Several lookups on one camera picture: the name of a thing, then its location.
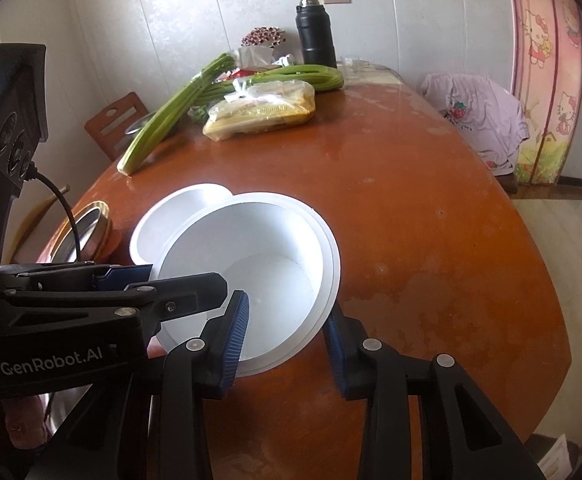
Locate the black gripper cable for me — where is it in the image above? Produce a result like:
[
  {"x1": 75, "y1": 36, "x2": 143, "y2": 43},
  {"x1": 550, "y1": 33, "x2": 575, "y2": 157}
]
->
[{"x1": 26, "y1": 164, "x2": 84, "y2": 264}]

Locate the yellow shell-shaped plate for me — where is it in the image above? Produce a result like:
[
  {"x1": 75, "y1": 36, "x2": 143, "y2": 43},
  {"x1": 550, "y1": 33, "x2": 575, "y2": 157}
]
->
[{"x1": 51, "y1": 200, "x2": 114, "y2": 263}]

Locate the black thermos bottle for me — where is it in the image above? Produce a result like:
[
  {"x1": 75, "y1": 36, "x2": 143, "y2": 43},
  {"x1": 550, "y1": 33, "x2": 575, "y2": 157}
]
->
[{"x1": 295, "y1": 0, "x2": 338, "y2": 69}]

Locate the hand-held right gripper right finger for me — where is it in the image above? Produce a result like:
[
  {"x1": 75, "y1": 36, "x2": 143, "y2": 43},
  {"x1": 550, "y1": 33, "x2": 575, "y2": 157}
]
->
[{"x1": 323, "y1": 302, "x2": 542, "y2": 480}]

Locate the round metal pan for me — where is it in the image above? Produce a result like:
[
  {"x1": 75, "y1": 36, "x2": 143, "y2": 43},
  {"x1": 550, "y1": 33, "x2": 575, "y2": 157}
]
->
[{"x1": 73, "y1": 206, "x2": 108, "y2": 258}]

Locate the thick celery bunch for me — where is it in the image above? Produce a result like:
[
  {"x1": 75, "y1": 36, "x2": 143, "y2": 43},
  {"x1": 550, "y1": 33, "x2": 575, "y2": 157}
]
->
[{"x1": 117, "y1": 54, "x2": 238, "y2": 177}]

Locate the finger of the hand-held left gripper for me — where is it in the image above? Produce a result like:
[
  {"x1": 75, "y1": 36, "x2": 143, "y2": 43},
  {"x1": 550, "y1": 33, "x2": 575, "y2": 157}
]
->
[
  {"x1": 0, "y1": 261, "x2": 154, "y2": 292},
  {"x1": 3, "y1": 272, "x2": 229, "y2": 336}
]

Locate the bag of yellow noodles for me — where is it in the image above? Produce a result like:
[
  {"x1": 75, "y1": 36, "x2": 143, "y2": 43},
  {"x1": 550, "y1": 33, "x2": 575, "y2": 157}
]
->
[{"x1": 202, "y1": 79, "x2": 317, "y2": 142}]

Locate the red and white paper bowl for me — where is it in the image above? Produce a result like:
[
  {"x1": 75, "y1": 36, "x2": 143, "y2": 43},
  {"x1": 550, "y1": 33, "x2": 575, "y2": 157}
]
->
[
  {"x1": 129, "y1": 183, "x2": 233, "y2": 266},
  {"x1": 150, "y1": 191, "x2": 342, "y2": 379}
]

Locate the person's left hand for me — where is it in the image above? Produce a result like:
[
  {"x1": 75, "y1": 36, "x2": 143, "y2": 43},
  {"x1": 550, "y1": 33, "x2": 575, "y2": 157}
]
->
[{"x1": 2, "y1": 393, "x2": 50, "y2": 449}]

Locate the clear plastic bag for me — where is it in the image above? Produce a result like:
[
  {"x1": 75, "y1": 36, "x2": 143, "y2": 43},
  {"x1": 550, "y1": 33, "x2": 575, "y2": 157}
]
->
[{"x1": 338, "y1": 55, "x2": 402, "y2": 87}]

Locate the pink cartoon wardrobe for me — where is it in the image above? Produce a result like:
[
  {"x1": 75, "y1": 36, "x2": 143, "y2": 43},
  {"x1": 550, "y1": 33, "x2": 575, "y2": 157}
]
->
[{"x1": 505, "y1": 0, "x2": 582, "y2": 186}]

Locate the stainless steel bowl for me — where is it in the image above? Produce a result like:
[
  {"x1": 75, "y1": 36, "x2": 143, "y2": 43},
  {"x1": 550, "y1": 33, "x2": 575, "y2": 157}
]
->
[{"x1": 41, "y1": 391, "x2": 72, "y2": 433}]

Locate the thin celery bunch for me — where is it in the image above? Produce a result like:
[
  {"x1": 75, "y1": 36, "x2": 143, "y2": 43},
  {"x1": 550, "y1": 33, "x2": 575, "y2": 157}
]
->
[{"x1": 206, "y1": 62, "x2": 346, "y2": 100}]

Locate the lavender printed garment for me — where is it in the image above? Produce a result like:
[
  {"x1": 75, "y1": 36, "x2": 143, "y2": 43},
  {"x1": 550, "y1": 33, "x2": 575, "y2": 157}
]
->
[{"x1": 418, "y1": 72, "x2": 530, "y2": 177}]

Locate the stainless steel basin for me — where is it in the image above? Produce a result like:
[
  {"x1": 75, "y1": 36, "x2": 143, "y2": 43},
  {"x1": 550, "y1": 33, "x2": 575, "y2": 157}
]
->
[{"x1": 125, "y1": 112, "x2": 160, "y2": 136}]

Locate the white paper sheet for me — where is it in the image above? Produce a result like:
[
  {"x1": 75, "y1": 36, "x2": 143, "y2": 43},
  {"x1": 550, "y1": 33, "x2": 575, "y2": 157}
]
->
[{"x1": 541, "y1": 432, "x2": 582, "y2": 480}]

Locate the brown wooden chair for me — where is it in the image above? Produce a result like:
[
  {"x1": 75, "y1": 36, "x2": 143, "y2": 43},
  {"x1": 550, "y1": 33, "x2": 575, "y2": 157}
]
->
[{"x1": 85, "y1": 91, "x2": 150, "y2": 163}]

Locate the red snack packet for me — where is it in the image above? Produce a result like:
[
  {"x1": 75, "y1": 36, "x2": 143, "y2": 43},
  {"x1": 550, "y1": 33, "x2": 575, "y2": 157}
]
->
[{"x1": 231, "y1": 64, "x2": 282, "y2": 80}]

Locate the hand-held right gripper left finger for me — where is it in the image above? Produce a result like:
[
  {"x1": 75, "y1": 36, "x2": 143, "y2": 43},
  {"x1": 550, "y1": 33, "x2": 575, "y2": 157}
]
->
[{"x1": 26, "y1": 290, "x2": 250, "y2": 480}]

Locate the flower bouquet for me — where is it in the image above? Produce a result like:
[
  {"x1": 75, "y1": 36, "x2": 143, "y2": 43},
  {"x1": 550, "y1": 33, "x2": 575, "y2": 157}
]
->
[{"x1": 240, "y1": 26, "x2": 288, "y2": 67}]

